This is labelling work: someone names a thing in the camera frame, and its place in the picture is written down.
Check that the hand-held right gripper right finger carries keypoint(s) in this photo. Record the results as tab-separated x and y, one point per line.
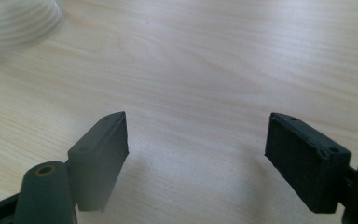
304	165

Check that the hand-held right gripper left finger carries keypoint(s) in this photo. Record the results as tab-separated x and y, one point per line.
98	161

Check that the clear ribbed plastic cup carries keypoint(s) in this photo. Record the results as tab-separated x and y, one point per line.
18	21

